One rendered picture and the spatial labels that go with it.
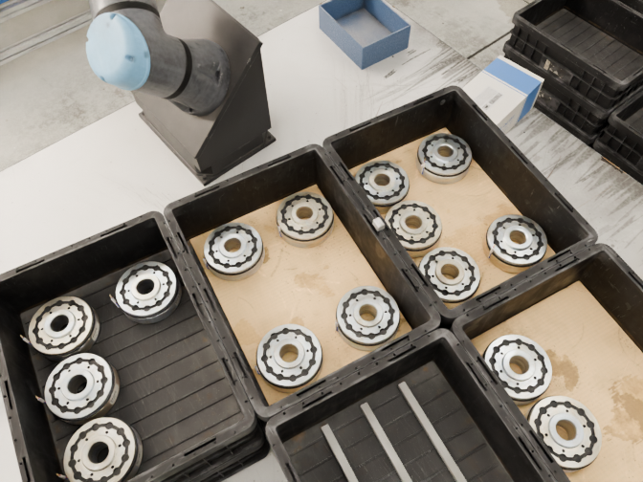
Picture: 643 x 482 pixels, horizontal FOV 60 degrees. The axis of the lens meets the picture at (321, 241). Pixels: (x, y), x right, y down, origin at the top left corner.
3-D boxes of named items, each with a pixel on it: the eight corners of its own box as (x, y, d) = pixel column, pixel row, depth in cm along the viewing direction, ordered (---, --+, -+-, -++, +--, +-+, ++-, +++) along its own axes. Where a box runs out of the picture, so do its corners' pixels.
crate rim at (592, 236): (319, 148, 102) (318, 140, 100) (454, 91, 109) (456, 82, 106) (443, 329, 83) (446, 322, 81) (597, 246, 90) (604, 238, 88)
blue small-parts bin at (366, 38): (319, 28, 150) (318, 5, 144) (364, 8, 154) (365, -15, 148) (362, 70, 141) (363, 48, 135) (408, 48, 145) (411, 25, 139)
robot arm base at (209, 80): (166, 80, 119) (127, 70, 111) (206, 25, 113) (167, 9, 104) (199, 131, 114) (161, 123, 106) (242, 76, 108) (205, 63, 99)
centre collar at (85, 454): (77, 449, 80) (75, 448, 79) (108, 428, 81) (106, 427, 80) (90, 479, 77) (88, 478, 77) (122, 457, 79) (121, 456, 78)
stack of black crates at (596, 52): (477, 119, 206) (511, 14, 168) (531, 82, 216) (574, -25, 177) (565, 186, 190) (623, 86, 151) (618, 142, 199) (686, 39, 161)
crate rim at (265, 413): (163, 214, 95) (159, 207, 93) (319, 148, 102) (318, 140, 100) (261, 427, 76) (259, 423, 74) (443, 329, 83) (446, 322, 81)
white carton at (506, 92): (491, 83, 138) (499, 54, 130) (532, 107, 134) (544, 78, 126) (441, 128, 131) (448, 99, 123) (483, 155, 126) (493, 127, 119)
